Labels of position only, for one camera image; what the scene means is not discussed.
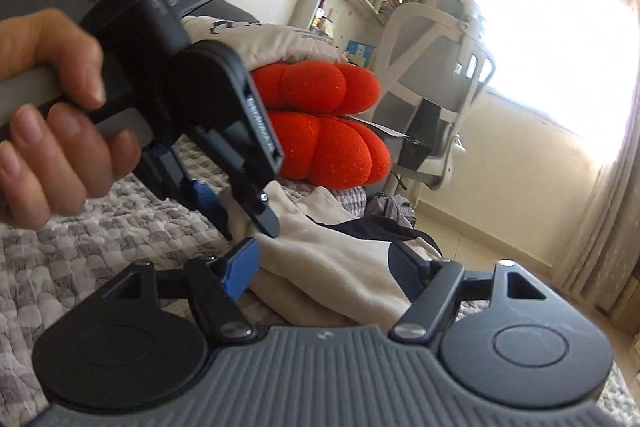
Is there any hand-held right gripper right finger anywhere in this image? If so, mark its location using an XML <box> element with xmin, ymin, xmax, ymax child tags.
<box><xmin>387</xmin><ymin>241</ymin><xmax>548</xmax><ymax>344</ymax></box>

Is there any person's left hand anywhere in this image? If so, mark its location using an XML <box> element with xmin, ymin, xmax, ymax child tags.
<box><xmin>0</xmin><ymin>9</ymin><xmax>143</xmax><ymax>230</ymax></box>

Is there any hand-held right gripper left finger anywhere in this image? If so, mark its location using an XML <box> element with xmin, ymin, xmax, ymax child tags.
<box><xmin>102</xmin><ymin>238</ymin><xmax>260</xmax><ymax>345</ymax></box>

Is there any white mesh office chair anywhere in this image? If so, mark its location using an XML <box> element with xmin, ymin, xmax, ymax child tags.
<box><xmin>372</xmin><ymin>0</ymin><xmax>498</xmax><ymax>192</ymax></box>

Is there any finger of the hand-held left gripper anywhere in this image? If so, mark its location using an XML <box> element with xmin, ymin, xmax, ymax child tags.
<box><xmin>140</xmin><ymin>142</ymin><xmax>233</xmax><ymax>242</ymax></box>
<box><xmin>230</xmin><ymin>184</ymin><xmax>281</xmax><ymax>239</ymax></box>

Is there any red knitted flower cushion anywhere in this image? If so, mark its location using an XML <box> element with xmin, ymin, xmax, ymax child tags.
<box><xmin>250</xmin><ymin>61</ymin><xmax>392</xmax><ymax>185</ymax></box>

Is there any grey checkered quilt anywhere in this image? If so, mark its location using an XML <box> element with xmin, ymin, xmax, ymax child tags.
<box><xmin>0</xmin><ymin>134</ymin><xmax>640</xmax><ymax>427</ymax></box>

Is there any pale printed pillow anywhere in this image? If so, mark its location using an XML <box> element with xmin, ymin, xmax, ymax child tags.
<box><xmin>180</xmin><ymin>16</ymin><xmax>351</xmax><ymax>72</ymax></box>

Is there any beige and black bear sweatshirt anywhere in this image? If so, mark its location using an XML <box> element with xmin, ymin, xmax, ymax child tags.
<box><xmin>227</xmin><ymin>184</ymin><xmax>443</xmax><ymax>328</ymax></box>

